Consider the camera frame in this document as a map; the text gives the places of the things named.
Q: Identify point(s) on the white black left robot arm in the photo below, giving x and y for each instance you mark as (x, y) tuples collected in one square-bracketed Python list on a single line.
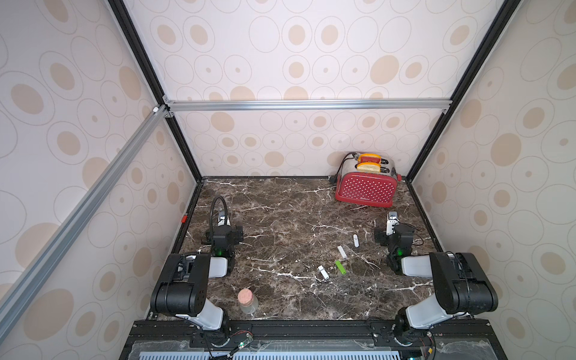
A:
[(182, 287)]

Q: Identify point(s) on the cork stoppered glass jar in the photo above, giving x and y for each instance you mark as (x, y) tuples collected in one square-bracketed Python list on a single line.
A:
[(247, 301)]

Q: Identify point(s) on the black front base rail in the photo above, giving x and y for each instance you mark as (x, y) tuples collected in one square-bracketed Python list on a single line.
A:
[(371, 338)]

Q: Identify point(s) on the green usb drive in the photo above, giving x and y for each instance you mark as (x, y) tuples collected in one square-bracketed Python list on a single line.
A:
[(340, 267)]

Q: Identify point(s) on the white usb drive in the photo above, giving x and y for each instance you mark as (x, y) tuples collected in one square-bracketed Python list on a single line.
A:
[(323, 272), (342, 252)]

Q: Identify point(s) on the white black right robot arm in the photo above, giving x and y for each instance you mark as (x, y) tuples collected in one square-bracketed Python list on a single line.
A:
[(460, 284)]

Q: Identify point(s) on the diagonal aluminium frame bar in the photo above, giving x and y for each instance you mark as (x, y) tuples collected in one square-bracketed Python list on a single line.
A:
[(39, 271)]

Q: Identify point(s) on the red polka dot toaster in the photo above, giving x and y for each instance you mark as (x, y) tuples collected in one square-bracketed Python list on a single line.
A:
[(366, 179)]

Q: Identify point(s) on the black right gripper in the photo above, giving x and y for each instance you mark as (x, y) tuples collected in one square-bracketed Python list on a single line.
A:
[(397, 232)]

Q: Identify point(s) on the horizontal aluminium frame bar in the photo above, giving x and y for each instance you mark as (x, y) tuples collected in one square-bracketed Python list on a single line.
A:
[(297, 105)]

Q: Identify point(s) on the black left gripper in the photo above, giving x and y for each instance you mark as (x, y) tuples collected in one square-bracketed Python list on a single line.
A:
[(235, 235)]

